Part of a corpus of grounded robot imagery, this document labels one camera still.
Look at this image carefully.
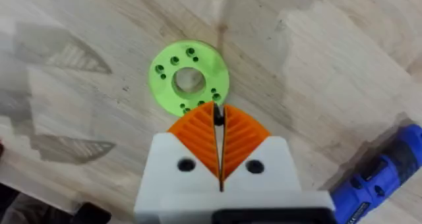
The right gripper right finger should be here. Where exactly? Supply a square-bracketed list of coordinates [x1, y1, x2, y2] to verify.
[221, 104, 303, 193]

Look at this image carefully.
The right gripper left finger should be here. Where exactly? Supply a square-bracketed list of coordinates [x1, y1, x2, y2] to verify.
[133, 101, 222, 224]

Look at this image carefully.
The blue electric screwdriver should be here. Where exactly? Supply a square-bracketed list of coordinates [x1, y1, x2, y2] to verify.
[329, 123, 422, 224]

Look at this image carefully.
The green disc with holes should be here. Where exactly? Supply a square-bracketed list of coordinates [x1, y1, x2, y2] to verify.
[148, 40, 231, 118]

